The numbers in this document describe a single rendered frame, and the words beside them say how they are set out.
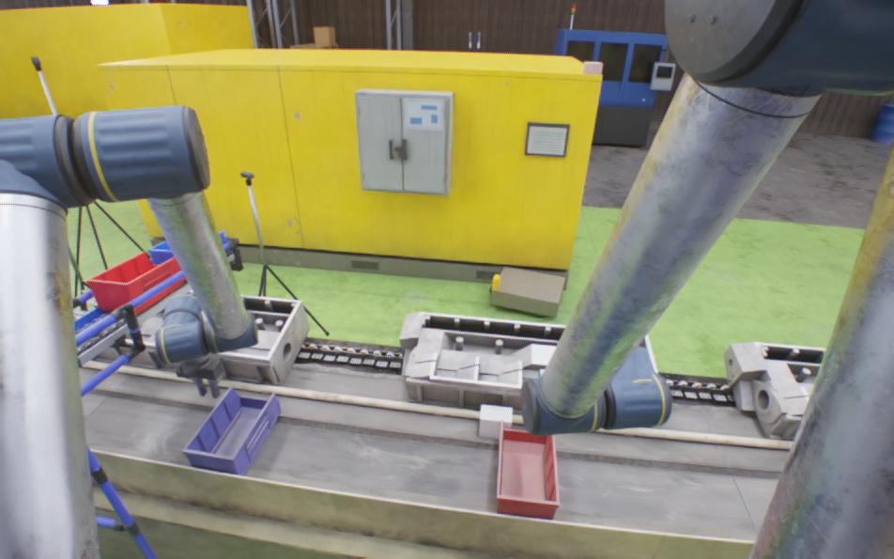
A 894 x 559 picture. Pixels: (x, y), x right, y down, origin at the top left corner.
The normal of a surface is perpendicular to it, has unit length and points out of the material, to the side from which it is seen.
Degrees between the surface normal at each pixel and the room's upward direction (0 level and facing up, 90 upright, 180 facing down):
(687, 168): 102
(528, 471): 0
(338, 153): 90
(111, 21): 90
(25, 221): 55
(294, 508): 89
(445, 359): 10
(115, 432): 0
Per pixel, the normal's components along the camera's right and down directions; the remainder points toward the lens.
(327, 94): -0.14, 0.50
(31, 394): 0.77, -0.32
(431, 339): 0.00, -0.77
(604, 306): -0.76, 0.48
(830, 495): -0.88, 0.16
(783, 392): -0.33, -0.75
